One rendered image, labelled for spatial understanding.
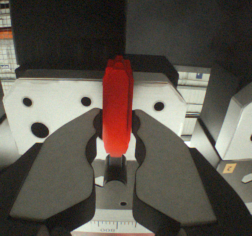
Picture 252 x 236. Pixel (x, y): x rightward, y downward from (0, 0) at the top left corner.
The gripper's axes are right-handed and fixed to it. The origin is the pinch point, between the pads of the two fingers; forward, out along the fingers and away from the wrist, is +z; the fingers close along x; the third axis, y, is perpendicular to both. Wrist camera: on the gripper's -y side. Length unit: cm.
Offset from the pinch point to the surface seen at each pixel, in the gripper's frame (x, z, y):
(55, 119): -5.0, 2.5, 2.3
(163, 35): 14, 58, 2
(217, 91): 10.9, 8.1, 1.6
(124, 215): 1.2, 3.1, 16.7
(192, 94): 182, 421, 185
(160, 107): 3.4, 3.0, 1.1
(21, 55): -8.9, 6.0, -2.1
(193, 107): 192, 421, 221
